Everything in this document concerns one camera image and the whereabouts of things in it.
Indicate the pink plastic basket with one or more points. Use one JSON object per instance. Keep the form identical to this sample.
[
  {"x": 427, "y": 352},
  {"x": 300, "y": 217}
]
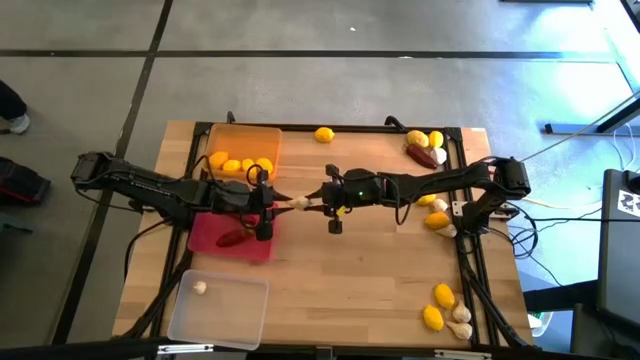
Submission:
[{"x": 210, "y": 237}]

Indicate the black bag red trim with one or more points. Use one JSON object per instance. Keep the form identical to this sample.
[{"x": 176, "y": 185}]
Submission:
[{"x": 22, "y": 182}]

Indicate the grey metal stand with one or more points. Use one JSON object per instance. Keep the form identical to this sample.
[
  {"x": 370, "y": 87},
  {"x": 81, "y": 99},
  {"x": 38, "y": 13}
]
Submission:
[{"x": 590, "y": 127}]

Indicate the clear plastic basket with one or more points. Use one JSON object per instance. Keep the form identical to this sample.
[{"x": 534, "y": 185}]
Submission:
[{"x": 225, "y": 315}]

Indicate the white cup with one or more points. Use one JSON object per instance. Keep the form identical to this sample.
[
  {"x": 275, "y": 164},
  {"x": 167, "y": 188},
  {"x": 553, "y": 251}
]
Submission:
[{"x": 539, "y": 320}]

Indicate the white metal bracket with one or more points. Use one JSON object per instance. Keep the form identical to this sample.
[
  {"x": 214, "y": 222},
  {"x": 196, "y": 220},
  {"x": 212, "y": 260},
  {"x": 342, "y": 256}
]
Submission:
[{"x": 457, "y": 207}]

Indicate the pale yellow lemon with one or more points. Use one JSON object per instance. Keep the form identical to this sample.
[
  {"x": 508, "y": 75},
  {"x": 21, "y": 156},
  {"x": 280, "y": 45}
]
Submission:
[{"x": 417, "y": 138}]

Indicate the person's leg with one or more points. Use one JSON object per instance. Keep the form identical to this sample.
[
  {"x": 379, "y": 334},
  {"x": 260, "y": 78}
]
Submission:
[{"x": 9, "y": 100}]

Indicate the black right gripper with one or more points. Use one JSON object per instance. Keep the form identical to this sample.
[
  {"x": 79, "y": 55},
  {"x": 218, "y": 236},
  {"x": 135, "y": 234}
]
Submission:
[{"x": 350, "y": 192}]

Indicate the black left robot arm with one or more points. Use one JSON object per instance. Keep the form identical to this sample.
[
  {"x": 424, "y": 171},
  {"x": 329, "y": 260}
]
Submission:
[{"x": 150, "y": 185}]

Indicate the orange plastic basket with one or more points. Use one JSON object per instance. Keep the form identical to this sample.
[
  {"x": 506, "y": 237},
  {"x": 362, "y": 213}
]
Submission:
[{"x": 240, "y": 142}]

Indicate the orange-yellow lemon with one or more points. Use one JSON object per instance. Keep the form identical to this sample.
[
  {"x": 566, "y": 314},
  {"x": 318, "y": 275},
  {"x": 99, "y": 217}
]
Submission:
[{"x": 218, "y": 160}]

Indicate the person's shoe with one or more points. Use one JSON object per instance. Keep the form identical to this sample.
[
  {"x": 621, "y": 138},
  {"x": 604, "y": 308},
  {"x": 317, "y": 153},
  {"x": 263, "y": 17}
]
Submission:
[{"x": 19, "y": 123}]

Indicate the red pepper green stem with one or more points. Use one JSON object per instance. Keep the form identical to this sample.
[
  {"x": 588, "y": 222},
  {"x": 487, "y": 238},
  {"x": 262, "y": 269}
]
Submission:
[{"x": 232, "y": 238}]

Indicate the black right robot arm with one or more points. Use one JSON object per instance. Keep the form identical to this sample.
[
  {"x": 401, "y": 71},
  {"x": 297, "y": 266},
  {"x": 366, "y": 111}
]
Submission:
[{"x": 450, "y": 180}]

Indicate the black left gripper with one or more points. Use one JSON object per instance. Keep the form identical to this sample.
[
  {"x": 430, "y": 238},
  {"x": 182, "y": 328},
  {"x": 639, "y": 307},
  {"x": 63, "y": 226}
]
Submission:
[{"x": 262, "y": 200}]

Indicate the black metal table frame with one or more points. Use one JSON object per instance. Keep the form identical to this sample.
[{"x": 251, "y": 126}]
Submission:
[{"x": 350, "y": 128}]

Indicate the yellow tag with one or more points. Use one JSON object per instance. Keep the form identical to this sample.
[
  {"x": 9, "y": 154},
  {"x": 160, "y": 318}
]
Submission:
[{"x": 341, "y": 211}]

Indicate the black computer cart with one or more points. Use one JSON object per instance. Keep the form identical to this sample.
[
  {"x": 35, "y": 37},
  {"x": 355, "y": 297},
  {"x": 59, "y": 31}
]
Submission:
[{"x": 620, "y": 250}]

